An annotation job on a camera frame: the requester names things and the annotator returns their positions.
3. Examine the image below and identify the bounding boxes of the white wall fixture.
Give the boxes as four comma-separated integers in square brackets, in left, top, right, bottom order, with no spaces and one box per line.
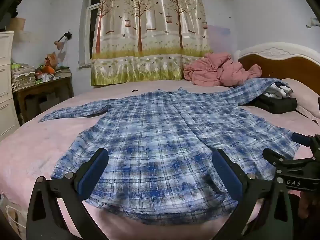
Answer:
[306,17,320,28]

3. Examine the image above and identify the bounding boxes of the white paper bag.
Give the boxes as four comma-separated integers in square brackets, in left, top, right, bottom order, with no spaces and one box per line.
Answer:
[0,195,25,240]

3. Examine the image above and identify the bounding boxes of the stack of books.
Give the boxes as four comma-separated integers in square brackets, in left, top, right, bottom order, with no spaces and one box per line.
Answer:
[54,67,72,79]

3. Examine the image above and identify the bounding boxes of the pink quilt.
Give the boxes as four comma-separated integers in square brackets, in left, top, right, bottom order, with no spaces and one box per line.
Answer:
[183,52,262,87]

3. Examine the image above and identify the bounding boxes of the orange stuffed toy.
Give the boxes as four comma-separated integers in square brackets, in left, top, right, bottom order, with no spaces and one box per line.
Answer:
[45,52,58,68]

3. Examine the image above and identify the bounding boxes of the white garment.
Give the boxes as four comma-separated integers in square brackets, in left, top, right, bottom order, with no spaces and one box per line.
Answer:
[262,82,293,99]

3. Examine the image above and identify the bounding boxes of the cardboard box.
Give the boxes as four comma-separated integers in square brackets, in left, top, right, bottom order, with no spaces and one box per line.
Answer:
[9,17,26,32]

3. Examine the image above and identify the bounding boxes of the blue plaid shirt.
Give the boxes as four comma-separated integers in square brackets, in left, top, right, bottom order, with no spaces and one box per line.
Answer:
[38,77,300,227]

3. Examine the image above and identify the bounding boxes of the black folded clothes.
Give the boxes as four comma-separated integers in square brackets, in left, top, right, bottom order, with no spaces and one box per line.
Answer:
[255,95,298,114]

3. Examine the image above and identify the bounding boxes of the pink pillow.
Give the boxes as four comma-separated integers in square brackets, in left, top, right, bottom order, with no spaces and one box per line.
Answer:
[281,78,320,127]

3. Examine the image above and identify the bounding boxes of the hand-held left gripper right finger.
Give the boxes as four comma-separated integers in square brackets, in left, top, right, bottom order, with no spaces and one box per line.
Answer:
[211,149,299,240]

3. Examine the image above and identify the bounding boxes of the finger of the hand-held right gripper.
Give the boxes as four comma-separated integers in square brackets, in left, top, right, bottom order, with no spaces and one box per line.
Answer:
[262,147,314,174]
[291,132,316,148]

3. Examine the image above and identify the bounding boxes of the person's right hand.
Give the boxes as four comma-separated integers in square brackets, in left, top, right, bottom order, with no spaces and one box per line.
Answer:
[299,192,316,222]

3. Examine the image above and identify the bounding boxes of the stack of newspapers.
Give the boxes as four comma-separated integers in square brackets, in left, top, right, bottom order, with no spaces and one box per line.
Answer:
[11,66,38,92]

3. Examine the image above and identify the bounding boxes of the pink bed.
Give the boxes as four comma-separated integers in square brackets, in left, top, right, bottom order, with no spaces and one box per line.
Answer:
[0,79,320,240]

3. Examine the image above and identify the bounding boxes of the white framed window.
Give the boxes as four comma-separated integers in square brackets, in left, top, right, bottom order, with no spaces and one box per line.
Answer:
[85,0,104,65]

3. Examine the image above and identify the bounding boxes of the dark object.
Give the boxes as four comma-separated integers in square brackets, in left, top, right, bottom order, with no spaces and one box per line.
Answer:
[10,0,25,18]

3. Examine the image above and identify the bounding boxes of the white and wooden headboard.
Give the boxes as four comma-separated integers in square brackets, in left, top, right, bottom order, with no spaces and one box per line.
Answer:
[237,42,320,80]

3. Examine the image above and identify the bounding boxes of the wooden side table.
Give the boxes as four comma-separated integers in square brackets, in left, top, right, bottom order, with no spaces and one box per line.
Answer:
[12,72,74,125]

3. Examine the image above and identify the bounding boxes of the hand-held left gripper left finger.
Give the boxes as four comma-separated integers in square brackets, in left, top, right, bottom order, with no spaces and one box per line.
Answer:
[26,147,110,240]

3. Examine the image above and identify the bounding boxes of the white cabinet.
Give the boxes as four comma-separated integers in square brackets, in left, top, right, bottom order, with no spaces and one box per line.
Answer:
[0,31,20,140]

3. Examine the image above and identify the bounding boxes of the tree print curtain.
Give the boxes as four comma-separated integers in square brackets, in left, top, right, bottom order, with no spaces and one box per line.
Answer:
[90,0,212,86]

